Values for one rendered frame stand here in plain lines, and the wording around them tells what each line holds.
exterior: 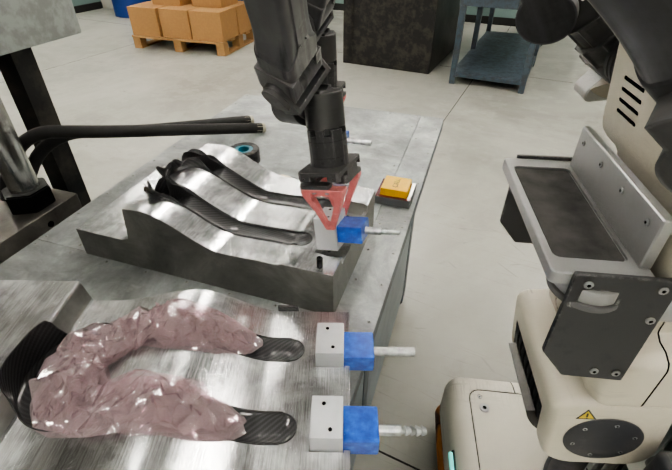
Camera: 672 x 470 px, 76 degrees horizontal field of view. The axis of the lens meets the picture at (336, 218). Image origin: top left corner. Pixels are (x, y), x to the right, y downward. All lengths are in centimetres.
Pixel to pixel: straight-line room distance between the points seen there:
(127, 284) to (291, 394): 40
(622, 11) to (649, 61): 3
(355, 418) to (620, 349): 30
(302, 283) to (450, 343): 114
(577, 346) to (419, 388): 109
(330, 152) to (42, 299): 44
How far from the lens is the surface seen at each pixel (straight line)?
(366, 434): 53
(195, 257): 77
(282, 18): 47
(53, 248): 101
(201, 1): 560
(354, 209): 82
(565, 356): 58
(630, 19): 29
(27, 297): 73
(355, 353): 59
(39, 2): 135
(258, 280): 73
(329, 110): 61
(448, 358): 171
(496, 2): 419
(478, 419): 127
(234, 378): 58
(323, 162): 63
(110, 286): 86
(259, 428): 56
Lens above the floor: 134
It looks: 36 degrees down
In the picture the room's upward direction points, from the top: straight up
